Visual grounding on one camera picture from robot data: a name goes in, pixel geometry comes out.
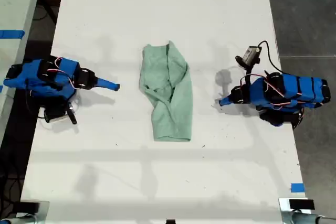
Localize pale green T-shirt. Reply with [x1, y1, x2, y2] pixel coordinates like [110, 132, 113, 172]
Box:
[139, 40, 194, 143]

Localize long blue tape strip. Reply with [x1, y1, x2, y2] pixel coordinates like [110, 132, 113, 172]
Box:
[0, 29, 26, 40]

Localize white side table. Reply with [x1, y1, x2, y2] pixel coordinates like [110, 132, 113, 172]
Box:
[0, 0, 45, 143]

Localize square blue tape piece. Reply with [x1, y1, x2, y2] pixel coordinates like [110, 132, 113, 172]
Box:
[290, 183, 306, 194]

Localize grey metal pipe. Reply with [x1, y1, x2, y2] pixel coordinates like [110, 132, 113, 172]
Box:
[0, 214, 36, 224]
[291, 211, 336, 224]

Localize black camera stalk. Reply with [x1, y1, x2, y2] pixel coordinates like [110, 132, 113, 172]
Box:
[67, 102, 78, 126]
[235, 55, 254, 78]

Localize silver camera box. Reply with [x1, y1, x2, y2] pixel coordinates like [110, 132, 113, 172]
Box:
[241, 46, 263, 65]

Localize black camera cable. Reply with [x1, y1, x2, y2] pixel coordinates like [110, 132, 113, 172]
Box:
[258, 40, 285, 74]

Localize black camera box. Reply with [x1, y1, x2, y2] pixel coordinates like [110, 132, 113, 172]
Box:
[43, 108, 68, 124]

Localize metal table bracket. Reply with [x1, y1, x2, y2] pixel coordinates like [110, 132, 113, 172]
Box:
[18, 200, 51, 224]
[278, 197, 316, 224]

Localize black pad on bracket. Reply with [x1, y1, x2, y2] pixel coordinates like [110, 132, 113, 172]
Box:
[19, 201, 40, 213]
[288, 199, 315, 211]

